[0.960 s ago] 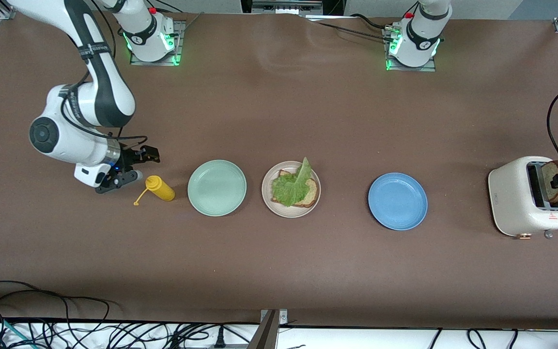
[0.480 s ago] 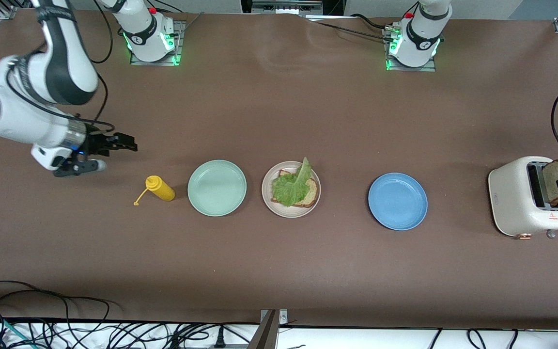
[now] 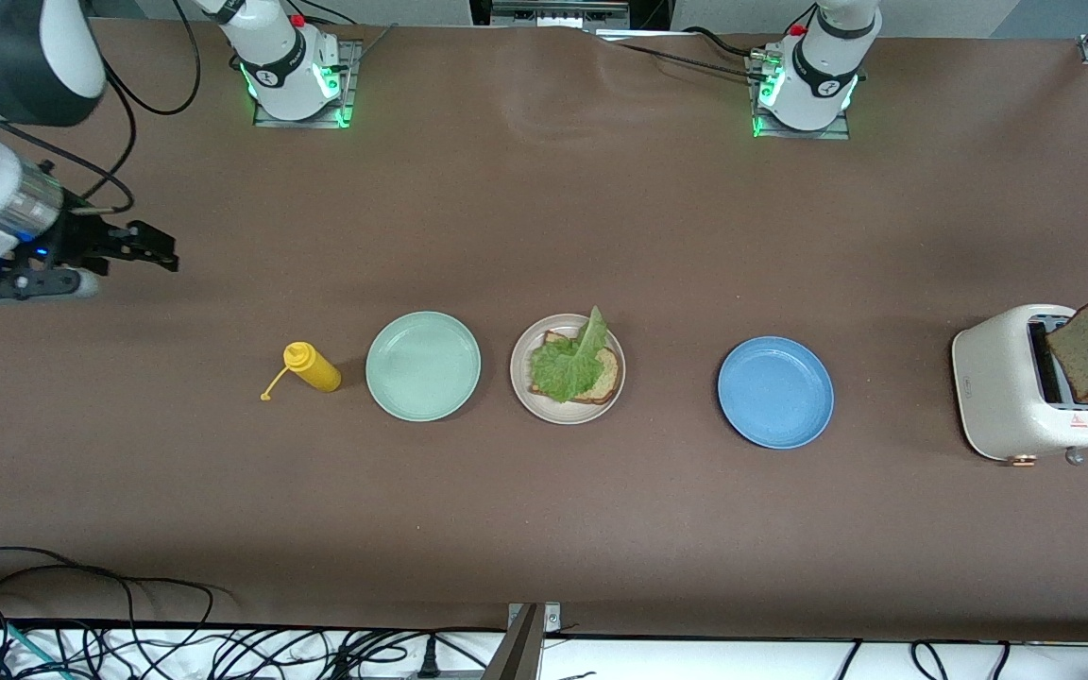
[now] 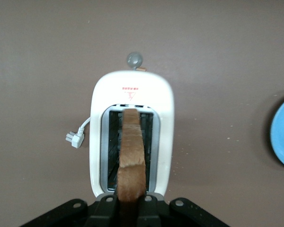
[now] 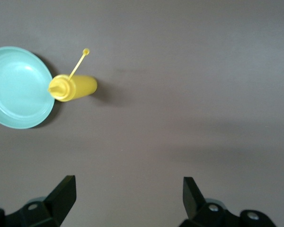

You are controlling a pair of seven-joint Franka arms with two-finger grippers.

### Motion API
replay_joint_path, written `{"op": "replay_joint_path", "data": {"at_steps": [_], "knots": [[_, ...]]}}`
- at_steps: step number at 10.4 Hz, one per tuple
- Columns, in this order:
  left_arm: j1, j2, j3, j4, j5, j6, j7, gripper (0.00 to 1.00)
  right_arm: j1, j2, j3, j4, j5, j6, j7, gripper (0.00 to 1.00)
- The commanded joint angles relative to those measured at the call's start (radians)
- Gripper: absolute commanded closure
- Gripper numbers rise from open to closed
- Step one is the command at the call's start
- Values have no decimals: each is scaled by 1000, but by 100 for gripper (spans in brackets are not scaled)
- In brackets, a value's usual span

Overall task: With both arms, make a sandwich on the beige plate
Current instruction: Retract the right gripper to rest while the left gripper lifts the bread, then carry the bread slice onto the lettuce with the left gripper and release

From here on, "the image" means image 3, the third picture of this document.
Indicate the blue plate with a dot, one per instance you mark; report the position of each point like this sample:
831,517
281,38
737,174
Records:
775,392

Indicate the green lettuce leaf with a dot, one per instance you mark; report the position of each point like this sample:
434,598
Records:
563,368

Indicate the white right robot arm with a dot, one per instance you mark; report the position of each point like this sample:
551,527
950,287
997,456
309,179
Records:
34,47

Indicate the aluminium frame piece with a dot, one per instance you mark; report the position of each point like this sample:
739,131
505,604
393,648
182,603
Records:
553,14

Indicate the black power plug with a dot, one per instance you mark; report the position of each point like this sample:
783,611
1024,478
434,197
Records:
429,656

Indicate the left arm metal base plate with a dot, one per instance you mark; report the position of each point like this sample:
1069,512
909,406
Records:
794,135

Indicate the light brown bread slice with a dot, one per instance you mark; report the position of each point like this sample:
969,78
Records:
608,373

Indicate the mint green plate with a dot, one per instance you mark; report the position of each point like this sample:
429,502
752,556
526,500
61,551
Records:
423,366

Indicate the aluminium bracket post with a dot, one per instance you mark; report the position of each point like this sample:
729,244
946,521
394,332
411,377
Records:
525,652

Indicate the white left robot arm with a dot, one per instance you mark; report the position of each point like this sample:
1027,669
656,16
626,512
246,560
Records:
818,85

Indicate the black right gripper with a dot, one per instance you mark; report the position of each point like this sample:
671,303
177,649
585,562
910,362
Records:
81,240

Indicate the white two-slot toaster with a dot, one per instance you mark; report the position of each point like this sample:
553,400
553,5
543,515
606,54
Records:
1002,387

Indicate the beige plate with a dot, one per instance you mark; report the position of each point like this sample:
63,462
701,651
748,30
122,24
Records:
558,414

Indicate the yellow mustard squeeze bottle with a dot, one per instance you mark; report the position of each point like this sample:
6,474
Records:
317,370

